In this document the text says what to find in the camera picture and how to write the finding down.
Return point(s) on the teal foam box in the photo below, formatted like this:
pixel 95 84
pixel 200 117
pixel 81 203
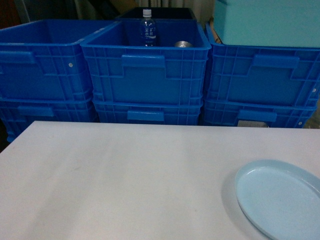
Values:
pixel 268 23

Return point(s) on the lower left blue crate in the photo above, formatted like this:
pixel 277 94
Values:
pixel 18 114

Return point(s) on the lower middle blue crate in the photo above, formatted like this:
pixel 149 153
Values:
pixel 141 113

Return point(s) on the clear water bottle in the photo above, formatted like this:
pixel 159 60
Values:
pixel 148 29

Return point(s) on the upper right blue crate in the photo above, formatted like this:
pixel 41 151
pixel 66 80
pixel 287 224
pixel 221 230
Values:
pixel 278 76

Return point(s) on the blue crate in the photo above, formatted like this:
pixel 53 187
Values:
pixel 43 60
pixel 18 114
pixel 226 113
pixel 278 76
pixel 122 70
pixel 141 113

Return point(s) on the silver metal can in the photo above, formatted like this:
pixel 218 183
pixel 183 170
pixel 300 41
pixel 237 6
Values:
pixel 183 44

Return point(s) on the lower right blue crate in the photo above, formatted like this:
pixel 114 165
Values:
pixel 226 113

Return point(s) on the light blue oval tray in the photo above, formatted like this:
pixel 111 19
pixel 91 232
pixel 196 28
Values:
pixel 280 199

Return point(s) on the upper middle blue crate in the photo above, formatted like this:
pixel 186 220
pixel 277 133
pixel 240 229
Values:
pixel 122 70

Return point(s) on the upper left blue crate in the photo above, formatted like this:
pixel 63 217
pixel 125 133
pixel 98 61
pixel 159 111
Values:
pixel 43 60

